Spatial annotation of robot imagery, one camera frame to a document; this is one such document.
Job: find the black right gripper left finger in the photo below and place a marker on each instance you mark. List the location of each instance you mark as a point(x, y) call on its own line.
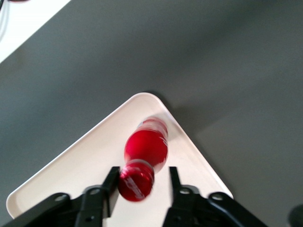
point(94, 205)

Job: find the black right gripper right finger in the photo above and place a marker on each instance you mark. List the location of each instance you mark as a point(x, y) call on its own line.
point(189, 208)

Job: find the red coke bottle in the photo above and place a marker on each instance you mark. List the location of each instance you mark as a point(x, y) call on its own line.
point(145, 149)

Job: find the white plastic tray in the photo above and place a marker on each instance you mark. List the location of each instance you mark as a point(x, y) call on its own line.
point(94, 153)

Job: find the black round object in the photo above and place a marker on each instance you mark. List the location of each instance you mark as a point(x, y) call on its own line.
point(297, 217)

